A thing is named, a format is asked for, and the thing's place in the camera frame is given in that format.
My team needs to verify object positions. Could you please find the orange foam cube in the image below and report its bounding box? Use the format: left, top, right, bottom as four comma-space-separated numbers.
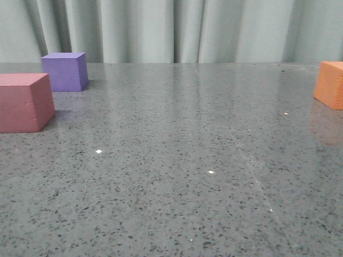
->
314, 62, 342, 110

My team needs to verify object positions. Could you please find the red foam cube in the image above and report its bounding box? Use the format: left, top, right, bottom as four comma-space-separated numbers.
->
1, 73, 55, 133

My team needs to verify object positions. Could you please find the purple foam cube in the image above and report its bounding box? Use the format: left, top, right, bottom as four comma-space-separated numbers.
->
41, 52, 88, 92

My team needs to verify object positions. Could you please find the grey-green curtain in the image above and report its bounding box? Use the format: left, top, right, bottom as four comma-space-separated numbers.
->
1, 1, 342, 63

